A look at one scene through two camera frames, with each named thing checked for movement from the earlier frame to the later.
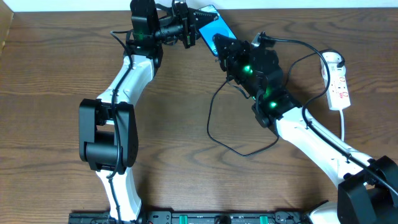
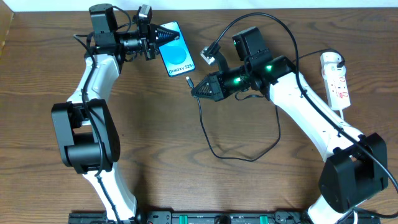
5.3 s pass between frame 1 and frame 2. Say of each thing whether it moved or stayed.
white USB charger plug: stayed
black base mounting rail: stayed
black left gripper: moved
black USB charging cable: moved
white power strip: stayed
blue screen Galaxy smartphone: moved
